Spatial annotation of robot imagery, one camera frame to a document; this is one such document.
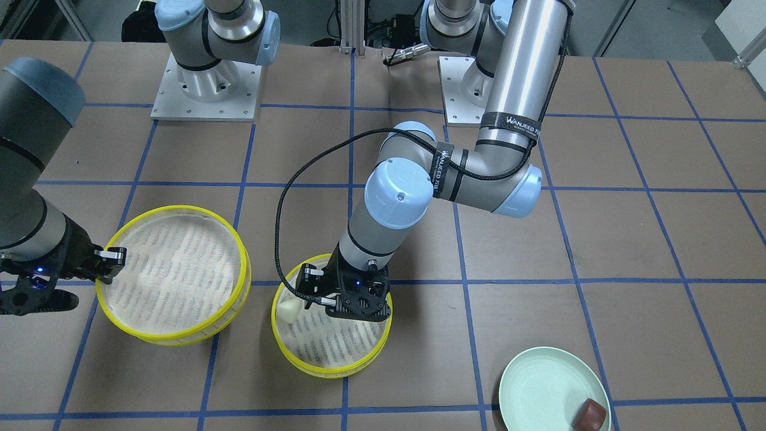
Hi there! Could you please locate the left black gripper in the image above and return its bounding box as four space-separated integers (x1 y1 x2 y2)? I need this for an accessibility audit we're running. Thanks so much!
297 251 348 309

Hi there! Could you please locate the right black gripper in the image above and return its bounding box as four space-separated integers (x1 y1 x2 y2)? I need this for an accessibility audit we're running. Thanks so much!
56 218 127 285

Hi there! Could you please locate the white steamed bun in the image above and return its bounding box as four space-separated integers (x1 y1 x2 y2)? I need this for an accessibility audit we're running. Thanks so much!
275 296 304 325

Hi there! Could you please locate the yellow steamer layer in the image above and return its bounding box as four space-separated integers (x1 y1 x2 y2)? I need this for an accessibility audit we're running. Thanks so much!
96 205 252 347
270 284 393 379

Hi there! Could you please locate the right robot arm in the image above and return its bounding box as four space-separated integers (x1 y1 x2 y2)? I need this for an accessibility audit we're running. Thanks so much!
2 40 287 281

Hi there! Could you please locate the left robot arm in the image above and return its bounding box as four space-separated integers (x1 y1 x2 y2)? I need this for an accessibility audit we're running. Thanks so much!
282 1 576 318

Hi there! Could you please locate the white cloth steamer liner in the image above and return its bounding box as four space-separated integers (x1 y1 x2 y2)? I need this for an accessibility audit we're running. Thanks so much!
105 214 243 333

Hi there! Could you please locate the light green plate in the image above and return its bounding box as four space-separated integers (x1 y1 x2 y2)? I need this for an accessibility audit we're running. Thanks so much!
498 347 612 430

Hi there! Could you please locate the brown steamed bun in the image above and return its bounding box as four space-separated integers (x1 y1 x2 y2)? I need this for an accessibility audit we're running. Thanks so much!
572 398 607 431

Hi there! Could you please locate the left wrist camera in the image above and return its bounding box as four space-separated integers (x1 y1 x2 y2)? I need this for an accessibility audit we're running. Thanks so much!
325 267 392 322

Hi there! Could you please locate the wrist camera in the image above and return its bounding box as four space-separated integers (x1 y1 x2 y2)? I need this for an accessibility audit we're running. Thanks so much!
325 267 392 322
1 251 79 316

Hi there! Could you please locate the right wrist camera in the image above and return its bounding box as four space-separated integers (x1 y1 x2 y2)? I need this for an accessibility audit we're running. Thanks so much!
1 251 79 316

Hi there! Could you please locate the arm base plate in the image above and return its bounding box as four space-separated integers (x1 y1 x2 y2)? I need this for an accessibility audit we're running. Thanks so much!
438 56 494 126
151 56 265 121

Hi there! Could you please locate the aluminium frame post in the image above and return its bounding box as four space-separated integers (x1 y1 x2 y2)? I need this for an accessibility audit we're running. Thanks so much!
339 0 367 57

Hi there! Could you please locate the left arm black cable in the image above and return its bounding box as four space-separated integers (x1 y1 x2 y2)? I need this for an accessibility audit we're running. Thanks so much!
274 18 569 312

